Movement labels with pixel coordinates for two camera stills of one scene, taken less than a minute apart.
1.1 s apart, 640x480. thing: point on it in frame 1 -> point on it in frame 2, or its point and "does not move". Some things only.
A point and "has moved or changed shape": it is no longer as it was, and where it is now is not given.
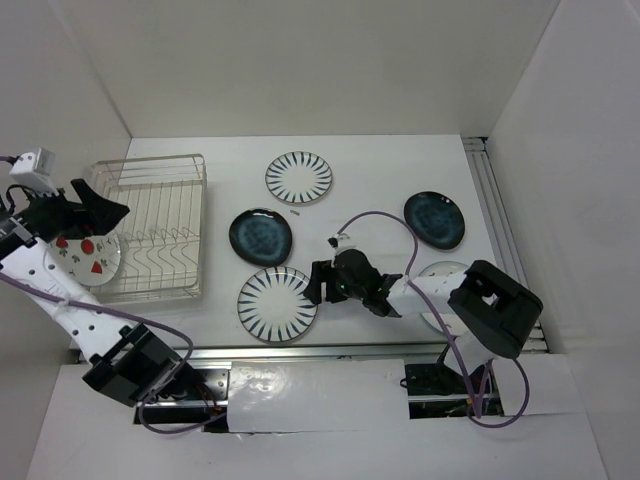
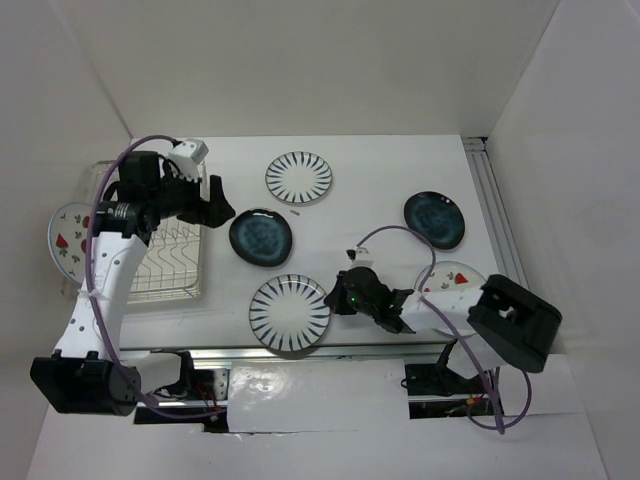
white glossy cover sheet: [281, 395] does not move
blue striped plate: [272, 306] has moved or changed shape
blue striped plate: [299, 177] does not move
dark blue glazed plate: [260, 236] does not move
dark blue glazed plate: [436, 219] does not move
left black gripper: [97, 216] -> [215, 211]
